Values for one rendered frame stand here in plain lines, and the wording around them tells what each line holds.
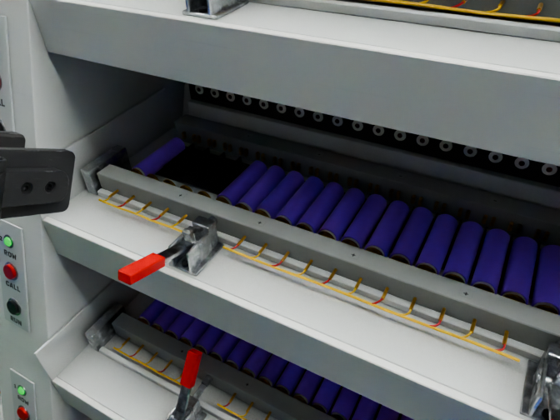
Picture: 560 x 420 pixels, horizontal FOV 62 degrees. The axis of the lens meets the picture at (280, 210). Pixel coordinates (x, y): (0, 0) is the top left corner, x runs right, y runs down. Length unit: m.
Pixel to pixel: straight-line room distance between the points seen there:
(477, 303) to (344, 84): 0.17
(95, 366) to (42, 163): 0.36
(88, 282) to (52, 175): 0.33
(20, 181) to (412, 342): 0.25
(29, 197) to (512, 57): 0.25
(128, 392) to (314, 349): 0.26
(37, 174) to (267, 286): 0.19
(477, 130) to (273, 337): 0.20
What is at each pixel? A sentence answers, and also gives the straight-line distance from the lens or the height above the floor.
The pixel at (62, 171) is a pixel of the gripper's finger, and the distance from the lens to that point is 0.25.
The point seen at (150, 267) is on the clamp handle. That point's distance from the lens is 0.34.
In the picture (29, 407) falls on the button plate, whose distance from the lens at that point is 0.65.
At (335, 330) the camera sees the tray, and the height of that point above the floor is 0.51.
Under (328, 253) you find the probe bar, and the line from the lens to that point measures 0.36.
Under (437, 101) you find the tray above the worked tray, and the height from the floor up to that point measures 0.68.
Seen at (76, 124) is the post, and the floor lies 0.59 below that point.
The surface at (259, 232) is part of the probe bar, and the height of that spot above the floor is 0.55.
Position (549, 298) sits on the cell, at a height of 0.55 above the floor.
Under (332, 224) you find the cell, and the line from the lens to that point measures 0.39.
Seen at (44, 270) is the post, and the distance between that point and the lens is 0.51.
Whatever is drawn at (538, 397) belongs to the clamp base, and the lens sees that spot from 0.32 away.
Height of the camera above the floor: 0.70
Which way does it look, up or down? 22 degrees down
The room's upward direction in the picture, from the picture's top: 8 degrees clockwise
